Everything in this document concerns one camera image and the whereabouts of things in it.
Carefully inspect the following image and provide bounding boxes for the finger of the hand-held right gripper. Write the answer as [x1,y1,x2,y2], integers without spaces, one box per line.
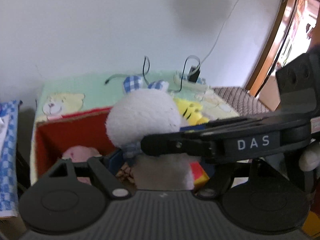
[140,129,225,159]
[179,114,283,133]

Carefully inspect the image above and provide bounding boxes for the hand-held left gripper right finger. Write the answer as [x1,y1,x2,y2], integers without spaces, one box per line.
[197,159,290,199]

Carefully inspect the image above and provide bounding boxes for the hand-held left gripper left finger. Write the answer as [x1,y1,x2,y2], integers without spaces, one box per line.
[46,150,132,200]

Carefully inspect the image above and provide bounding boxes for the pink plush dog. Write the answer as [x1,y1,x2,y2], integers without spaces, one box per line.
[62,145,103,184]

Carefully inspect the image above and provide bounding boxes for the white plush rabbit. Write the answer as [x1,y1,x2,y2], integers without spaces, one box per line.
[106,74,195,190]

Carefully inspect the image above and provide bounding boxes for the yellow plush tiger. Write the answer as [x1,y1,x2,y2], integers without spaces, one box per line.
[174,98,211,127]

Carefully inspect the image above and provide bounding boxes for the person's right hand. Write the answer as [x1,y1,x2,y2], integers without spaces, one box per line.
[299,144,320,172]

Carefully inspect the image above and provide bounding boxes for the brown gold ribbon ornament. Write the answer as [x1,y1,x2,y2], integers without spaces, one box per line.
[117,164,136,183]

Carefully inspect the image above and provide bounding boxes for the yellow and red block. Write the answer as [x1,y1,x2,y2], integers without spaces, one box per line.
[190,162,209,188]

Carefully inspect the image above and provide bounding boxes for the brown patterned cloth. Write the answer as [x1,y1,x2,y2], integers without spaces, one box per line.
[212,86,270,117]

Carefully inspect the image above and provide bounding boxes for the white power strip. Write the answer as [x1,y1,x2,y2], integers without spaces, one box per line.
[174,70,208,90]

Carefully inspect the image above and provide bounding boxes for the black charger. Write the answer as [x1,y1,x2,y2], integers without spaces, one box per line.
[189,66,202,83]

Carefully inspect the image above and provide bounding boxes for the blue checkered cloth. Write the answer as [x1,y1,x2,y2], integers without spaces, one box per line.
[0,100,23,217]

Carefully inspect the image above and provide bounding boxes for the brown wooden door frame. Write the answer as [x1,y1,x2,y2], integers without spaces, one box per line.
[246,0,320,105]

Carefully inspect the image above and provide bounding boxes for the black charging cable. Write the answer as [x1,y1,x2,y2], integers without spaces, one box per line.
[105,55,200,93]

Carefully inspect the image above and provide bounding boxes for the white power cable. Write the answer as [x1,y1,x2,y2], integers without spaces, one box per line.
[200,0,247,67]

